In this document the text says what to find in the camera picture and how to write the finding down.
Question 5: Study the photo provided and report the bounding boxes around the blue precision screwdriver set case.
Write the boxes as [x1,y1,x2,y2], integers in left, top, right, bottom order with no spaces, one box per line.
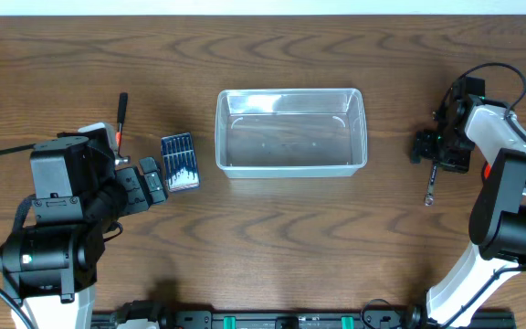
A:
[161,133,200,193]

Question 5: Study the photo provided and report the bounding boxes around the red handled pliers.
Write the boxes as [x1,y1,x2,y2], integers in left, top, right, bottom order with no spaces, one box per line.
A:
[482,162,491,181]

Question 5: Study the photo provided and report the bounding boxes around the claw hammer black handle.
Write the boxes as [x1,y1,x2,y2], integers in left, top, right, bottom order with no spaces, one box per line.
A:
[115,92,130,165]

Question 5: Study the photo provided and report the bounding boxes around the silver combination wrench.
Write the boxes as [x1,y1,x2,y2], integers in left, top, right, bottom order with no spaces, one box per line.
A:
[424,162,438,207]

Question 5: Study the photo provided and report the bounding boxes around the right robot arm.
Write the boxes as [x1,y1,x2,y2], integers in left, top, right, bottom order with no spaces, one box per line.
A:
[403,92,526,328]

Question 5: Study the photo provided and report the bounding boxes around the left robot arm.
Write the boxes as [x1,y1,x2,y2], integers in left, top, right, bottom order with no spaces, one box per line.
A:
[0,130,167,328]

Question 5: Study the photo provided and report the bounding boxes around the clear plastic container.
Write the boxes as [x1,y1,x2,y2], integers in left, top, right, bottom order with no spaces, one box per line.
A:
[215,88,368,179]

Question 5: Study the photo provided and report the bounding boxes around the black mounting rail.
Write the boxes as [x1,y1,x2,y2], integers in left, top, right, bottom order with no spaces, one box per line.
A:
[91,301,517,329]

